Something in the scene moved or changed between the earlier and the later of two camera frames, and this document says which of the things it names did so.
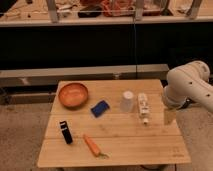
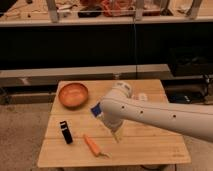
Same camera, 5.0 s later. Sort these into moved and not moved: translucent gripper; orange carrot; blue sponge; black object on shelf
Moved: translucent gripper
Not moved: blue sponge; orange carrot; black object on shelf
